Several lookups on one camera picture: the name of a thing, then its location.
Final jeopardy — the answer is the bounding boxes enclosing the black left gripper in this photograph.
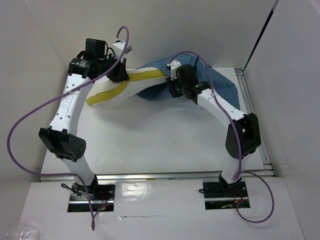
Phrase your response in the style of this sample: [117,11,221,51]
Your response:
[97,52,128,83]

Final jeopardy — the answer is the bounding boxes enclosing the cream yellow foam pillow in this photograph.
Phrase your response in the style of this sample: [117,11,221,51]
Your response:
[86,67,167,108]

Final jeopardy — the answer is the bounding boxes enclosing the blue fabric pillowcase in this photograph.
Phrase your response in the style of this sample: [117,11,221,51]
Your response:
[136,53,240,109]

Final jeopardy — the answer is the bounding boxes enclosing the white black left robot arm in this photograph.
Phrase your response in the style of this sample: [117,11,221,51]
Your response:
[38,38,132,200]

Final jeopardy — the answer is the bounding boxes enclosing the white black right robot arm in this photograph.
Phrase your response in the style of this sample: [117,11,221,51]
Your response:
[166,60,261,196]

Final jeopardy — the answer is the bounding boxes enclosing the clear plastic object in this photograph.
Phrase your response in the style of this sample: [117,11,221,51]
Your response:
[4,223,40,240]

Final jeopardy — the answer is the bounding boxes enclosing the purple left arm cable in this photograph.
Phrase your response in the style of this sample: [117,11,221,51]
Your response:
[6,26,131,232]

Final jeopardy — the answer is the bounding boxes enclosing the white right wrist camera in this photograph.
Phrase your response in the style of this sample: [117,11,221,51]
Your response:
[166,59,182,81]

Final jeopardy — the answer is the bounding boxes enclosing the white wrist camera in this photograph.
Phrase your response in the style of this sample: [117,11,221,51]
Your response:
[111,37,132,59]
[166,59,182,81]

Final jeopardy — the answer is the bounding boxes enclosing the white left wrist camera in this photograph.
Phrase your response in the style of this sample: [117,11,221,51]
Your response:
[111,37,132,59]

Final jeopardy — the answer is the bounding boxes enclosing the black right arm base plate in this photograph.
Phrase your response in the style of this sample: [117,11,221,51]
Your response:
[198,181,251,210]

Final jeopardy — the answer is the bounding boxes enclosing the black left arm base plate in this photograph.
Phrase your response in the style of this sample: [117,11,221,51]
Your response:
[61,183,116,213]

